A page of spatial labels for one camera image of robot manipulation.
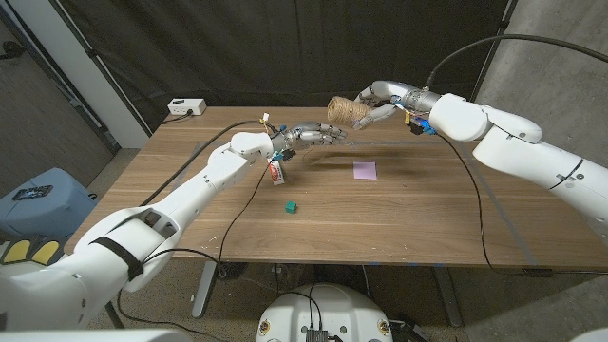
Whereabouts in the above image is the black power box cable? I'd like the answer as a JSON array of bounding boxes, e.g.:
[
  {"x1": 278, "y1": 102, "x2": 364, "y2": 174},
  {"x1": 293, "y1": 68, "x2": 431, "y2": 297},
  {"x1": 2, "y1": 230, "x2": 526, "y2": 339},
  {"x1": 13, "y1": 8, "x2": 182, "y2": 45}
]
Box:
[{"x1": 161, "y1": 109, "x2": 194, "y2": 125}]

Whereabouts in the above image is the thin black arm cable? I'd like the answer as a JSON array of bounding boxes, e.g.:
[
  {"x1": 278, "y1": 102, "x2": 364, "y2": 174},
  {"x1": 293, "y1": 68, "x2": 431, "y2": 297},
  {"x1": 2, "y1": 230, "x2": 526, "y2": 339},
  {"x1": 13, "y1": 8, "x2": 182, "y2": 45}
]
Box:
[
  {"x1": 435, "y1": 133, "x2": 608, "y2": 276},
  {"x1": 116, "y1": 156, "x2": 286, "y2": 342}
]

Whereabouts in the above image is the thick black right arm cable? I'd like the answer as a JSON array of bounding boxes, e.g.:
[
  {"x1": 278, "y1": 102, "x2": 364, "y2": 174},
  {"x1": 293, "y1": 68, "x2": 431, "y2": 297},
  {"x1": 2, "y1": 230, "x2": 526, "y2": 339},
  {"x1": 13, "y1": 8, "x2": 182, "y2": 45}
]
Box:
[{"x1": 425, "y1": 33, "x2": 608, "y2": 91}]

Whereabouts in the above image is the black wall rail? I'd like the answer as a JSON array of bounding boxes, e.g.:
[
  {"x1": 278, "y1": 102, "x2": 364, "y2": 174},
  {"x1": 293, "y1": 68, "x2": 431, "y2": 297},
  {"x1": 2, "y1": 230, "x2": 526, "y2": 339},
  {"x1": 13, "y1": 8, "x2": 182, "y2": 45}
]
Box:
[{"x1": 0, "y1": 4, "x2": 121, "y2": 154}]

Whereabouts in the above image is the white power box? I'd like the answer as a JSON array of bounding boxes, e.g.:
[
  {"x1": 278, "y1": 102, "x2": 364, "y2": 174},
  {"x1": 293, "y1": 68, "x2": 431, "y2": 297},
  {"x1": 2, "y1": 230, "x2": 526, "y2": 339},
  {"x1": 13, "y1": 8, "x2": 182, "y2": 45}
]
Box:
[{"x1": 167, "y1": 98, "x2": 208, "y2": 117}]

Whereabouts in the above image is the white red toothpaste tube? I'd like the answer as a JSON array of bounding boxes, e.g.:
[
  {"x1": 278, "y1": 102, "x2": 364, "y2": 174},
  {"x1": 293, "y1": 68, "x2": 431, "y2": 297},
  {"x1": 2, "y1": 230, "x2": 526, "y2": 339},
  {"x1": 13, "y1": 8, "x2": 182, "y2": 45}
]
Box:
[{"x1": 268, "y1": 159, "x2": 286, "y2": 186}]

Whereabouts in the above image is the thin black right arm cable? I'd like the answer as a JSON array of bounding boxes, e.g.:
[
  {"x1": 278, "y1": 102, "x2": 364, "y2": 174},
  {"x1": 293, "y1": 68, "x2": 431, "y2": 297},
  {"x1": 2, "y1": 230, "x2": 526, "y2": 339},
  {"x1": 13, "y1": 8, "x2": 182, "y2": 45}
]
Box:
[{"x1": 435, "y1": 133, "x2": 608, "y2": 276}]

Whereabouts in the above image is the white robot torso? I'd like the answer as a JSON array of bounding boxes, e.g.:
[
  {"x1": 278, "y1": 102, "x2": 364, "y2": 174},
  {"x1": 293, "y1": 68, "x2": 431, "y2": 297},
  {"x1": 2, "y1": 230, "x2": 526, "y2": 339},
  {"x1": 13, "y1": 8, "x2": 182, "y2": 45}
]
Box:
[{"x1": 256, "y1": 283, "x2": 394, "y2": 342}]

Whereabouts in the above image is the black backdrop stand pole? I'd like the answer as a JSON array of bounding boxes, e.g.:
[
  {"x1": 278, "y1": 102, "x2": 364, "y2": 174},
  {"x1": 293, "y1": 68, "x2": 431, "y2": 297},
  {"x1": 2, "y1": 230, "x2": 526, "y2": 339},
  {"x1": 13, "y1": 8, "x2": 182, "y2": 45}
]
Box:
[
  {"x1": 468, "y1": 0, "x2": 519, "y2": 108},
  {"x1": 47, "y1": 0, "x2": 154, "y2": 138}
]

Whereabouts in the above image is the black backdrop curtain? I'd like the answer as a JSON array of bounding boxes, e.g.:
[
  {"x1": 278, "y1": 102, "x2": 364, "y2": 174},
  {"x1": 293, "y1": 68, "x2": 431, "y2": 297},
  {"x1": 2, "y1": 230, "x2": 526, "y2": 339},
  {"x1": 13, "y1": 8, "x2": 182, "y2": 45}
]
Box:
[{"x1": 49, "y1": 0, "x2": 519, "y2": 137}]

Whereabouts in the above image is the grey table leg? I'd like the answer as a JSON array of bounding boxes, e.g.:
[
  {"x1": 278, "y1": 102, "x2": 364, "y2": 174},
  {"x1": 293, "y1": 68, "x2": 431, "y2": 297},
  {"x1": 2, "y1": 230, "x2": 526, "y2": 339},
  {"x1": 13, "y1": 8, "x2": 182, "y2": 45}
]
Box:
[
  {"x1": 432, "y1": 265, "x2": 463, "y2": 328},
  {"x1": 192, "y1": 260, "x2": 219, "y2": 318}
]

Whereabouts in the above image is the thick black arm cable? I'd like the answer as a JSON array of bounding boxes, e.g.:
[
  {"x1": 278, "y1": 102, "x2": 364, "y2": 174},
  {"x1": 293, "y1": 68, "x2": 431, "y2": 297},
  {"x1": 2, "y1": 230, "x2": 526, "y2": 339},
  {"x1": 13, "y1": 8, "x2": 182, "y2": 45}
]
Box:
[
  {"x1": 425, "y1": 33, "x2": 608, "y2": 91},
  {"x1": 140, "y1": 120, "x2": 273, "y2": 207}
]

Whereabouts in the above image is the brown twine spool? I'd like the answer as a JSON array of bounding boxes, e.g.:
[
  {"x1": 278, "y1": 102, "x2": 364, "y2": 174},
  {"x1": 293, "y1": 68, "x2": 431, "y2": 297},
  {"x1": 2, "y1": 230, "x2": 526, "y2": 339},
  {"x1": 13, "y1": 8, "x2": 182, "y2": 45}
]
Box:
[{"x1": 301, "y1": 96, "x2": 374, "y2": 166}]

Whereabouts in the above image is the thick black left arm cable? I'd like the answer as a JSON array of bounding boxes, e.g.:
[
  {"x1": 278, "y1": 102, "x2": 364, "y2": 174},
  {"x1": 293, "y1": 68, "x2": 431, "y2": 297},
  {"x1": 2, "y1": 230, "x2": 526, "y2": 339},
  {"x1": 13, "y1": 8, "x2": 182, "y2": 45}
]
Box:
[{"x1": 140, "y1": 120, "x2": 273, "y2": 207}]

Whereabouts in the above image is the black wall hook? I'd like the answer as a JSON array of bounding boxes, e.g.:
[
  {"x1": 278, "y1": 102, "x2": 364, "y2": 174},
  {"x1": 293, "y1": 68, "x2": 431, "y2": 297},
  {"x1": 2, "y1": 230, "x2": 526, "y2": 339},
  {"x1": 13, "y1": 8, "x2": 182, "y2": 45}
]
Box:
[{"x1": 0, "y1": 41, "x2": 28, "y2": 61}]

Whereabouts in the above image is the black torso cable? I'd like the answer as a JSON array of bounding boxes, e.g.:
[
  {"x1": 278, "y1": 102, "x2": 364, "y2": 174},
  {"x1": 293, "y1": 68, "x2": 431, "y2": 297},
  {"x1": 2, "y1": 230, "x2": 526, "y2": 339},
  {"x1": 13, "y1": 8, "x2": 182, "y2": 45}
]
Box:
[{"x1": 279, "y1": 283, "x2": 324, "y2": 332}]

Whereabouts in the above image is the yellow black foot pedal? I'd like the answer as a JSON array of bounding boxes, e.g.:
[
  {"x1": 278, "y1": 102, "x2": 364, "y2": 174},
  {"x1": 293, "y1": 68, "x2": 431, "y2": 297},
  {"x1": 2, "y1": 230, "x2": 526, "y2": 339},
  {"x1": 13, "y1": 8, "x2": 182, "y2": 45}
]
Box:
[
  {"x1": 30, "y1": 238, "x2": 63, "y2": 262},
  {"x1": 0, "y1": 238, "x2": 33, "y2": 265}
]

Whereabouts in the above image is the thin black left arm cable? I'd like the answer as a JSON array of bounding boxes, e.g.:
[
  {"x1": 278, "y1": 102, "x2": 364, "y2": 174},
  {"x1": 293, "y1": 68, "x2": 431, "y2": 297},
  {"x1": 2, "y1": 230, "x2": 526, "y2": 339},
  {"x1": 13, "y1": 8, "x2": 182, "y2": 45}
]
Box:
[{"x1": 116, "y1": 156, "x2": 286, "y2": 342}]

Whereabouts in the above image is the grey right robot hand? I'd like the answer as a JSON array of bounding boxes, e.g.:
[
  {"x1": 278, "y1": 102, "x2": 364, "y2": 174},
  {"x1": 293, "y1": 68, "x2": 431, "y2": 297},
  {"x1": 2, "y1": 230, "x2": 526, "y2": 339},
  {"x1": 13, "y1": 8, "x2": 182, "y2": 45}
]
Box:
[{"x1": 351, "y1": 80, "x2": 441, "y2": 131}]

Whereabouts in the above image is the pink sticky note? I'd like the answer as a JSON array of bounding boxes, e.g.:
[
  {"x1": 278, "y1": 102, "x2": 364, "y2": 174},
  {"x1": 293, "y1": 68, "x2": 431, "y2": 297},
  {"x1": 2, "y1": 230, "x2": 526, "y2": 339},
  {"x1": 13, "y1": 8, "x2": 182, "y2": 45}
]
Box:
[{"x1": 352, "y1": 161, "x2": 378, "y2": 181}]

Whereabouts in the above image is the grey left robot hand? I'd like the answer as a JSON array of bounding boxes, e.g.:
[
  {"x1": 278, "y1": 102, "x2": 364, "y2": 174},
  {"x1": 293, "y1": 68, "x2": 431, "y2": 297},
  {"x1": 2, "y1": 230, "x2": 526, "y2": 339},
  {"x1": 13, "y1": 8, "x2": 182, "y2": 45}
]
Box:
[{"x1": 270, "y1": 121, "x2": 349, "y2": 154}]

